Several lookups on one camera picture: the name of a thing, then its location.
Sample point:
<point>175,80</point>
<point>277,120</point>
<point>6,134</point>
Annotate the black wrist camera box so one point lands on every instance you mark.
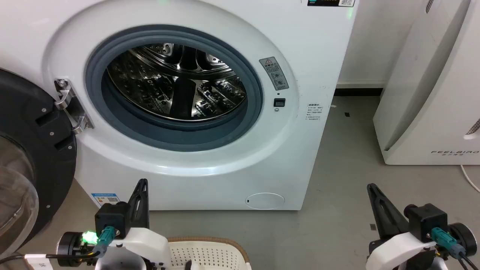
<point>110,217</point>
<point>427,221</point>

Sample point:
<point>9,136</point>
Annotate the black panel sticker with code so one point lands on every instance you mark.
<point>330,2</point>

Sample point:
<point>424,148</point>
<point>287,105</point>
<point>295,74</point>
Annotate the silver metal door hinge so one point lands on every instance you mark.
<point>71,108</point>

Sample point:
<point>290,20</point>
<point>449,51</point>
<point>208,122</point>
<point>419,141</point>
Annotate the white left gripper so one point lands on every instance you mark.
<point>146,247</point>

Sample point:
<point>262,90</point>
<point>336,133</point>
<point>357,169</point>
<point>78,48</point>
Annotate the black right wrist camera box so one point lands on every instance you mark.
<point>427,221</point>

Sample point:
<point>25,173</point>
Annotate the grey rubber door gasket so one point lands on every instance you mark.
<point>150,137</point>

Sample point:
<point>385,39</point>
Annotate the small printed text label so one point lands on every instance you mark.
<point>314,112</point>

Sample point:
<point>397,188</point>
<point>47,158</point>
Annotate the white front-load washing machine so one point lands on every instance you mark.
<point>210,180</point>

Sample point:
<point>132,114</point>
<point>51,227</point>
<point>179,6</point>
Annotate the white perforated laundry basket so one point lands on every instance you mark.
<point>210,255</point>

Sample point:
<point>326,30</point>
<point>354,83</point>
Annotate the black door latch slot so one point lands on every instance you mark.
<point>279,102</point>

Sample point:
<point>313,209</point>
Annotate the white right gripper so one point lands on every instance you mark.
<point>393,253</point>

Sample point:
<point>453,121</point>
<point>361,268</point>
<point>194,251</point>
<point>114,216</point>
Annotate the blue energy label sticker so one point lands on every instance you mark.
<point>105,198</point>

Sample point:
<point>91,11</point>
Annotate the black round washer door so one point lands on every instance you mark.
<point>45,150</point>

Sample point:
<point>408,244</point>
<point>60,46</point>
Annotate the round white filter cover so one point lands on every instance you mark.
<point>264,201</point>

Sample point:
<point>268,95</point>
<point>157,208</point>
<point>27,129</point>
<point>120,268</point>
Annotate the white air purifier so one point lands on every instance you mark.
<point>431,93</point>

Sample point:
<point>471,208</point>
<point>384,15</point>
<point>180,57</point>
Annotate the grey warning sticker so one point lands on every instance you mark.
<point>274,73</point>

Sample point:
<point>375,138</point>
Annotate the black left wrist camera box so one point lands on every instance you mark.
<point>110,217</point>

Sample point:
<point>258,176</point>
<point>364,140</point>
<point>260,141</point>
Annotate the stainless steel washing machine drum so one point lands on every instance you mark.
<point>165,86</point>

